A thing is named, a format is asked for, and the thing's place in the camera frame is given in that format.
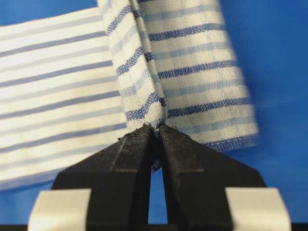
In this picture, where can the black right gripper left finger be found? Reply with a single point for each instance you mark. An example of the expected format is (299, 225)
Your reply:
(108, 191)

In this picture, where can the blue table cloth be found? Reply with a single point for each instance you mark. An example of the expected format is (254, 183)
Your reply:
(269, 39)

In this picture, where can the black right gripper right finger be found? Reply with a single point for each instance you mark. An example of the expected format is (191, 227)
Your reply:
(217, 193)

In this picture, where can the blue white striped towel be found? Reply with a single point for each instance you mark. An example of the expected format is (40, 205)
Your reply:
(73, 84)

